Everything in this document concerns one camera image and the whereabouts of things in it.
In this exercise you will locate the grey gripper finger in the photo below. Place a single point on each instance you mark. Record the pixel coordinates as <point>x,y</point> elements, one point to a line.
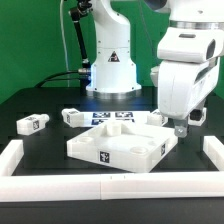
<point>181,128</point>

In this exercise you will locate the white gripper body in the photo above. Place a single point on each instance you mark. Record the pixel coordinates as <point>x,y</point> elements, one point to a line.
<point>189,69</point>

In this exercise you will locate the white square table top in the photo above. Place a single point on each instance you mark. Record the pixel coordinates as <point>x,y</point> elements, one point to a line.
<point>123,145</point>

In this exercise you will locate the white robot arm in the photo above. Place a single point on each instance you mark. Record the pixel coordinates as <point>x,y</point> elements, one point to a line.
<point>113,73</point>

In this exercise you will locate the white U-shaped fence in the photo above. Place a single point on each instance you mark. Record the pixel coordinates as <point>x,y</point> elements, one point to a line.
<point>101,186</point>

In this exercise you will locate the white sheet with markers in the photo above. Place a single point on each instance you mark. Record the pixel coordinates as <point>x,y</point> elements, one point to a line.
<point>92,119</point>

